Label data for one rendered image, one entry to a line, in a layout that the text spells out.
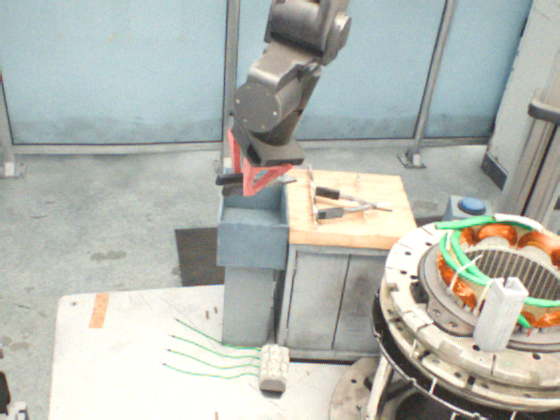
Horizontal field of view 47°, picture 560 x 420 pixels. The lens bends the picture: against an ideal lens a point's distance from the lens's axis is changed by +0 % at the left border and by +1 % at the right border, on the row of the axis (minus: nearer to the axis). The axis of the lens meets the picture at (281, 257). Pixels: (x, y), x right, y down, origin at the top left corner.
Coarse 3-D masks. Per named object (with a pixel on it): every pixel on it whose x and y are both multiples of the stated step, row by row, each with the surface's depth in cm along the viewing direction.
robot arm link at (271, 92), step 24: (336, 24) 70; (264, 48) 71; (288, 48) 72; (312, 48) 74; (336, 48) 71; (264, 72) 68; (288, 72) 69; (240, 96) 70; (264, 96) 68; (288, 96) 70; (240, 120) 71; (264, 120) 70
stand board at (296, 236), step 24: (288, 192) 106; (360, 192) 108; (384, 192) 108; (360, 216) 102; (384, 216) 102; (408, 216) 103; (312, 240) 98; (336, 240) 98; (360, 240) 98; (384, 240) 98
